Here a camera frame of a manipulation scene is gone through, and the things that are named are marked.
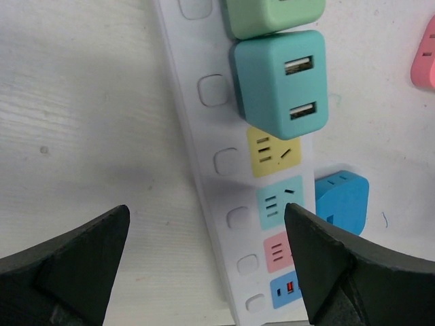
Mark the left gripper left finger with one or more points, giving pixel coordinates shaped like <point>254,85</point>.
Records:
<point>66,280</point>

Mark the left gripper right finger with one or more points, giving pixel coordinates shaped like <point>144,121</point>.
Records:
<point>348,280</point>

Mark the blue charger plug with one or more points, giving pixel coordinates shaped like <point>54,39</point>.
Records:
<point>341,199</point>

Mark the white power strip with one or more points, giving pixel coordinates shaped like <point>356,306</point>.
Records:
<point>244,178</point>

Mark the teal charger plug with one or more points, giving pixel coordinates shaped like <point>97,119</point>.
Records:
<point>281,82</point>

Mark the pink cube socket adapter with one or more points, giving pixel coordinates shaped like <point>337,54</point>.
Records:
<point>422,68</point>

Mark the green charger plug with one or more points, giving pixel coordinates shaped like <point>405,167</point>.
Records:
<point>246,19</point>

